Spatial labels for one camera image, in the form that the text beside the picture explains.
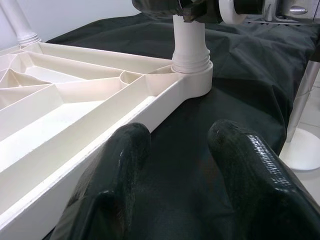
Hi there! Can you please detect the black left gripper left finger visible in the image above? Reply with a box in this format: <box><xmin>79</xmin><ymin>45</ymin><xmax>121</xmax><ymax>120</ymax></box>
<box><xmin>51</xmin><ymin>122</ymin><xmax>152</xmax><ymax>240</ymax></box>

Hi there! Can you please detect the white plastic table leg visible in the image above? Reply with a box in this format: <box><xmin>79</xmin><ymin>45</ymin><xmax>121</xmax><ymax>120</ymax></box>
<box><xmin>0</xmin><ymin>0</ymin><xmax>42</xmax><ymax>47</ymax></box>
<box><xmin>171</xmin><ymin>14</ymin><xmax>211</xmax><ymax>75</ymax></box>

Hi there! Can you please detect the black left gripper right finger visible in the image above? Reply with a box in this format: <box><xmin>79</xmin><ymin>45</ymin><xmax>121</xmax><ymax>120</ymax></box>
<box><xmin>207</xmin><ymin>119</ymin><xmax>320</xmax><ymax>240</ymax></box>

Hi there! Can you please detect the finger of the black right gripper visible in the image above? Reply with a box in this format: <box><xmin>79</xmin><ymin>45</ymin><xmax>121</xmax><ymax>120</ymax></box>
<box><xmin>131</xmin><ymin>0</ymin><xmax>185</xmax><ymax>18</ymax></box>

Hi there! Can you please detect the black cloth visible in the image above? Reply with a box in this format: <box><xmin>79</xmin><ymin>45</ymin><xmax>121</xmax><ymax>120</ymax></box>
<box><xmin>46</xmin><ymin>12</ymin><xmax>320</xmax><ymax>240</ymax></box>

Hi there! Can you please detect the white plastic table top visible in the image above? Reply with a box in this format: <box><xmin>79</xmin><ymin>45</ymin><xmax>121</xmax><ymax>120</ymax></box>
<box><xmin>0</xmin><ymin>42</ymin><xmax>215</xmax><ymax>231</ymax></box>

